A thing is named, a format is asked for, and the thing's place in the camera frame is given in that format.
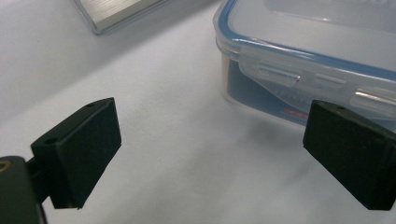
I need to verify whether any white wire rack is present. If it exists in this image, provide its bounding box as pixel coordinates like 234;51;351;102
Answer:
73;0;171;35

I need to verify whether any small clear plastic container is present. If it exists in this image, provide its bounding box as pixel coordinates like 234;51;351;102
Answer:
212;0;396;132

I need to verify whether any light grey table mat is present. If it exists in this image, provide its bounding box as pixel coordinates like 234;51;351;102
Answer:
0;0;396;224

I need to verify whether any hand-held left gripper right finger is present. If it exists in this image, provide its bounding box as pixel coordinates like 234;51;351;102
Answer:
303;99;396;212

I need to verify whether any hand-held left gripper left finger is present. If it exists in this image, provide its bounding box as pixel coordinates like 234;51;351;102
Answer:
30;97;122;210

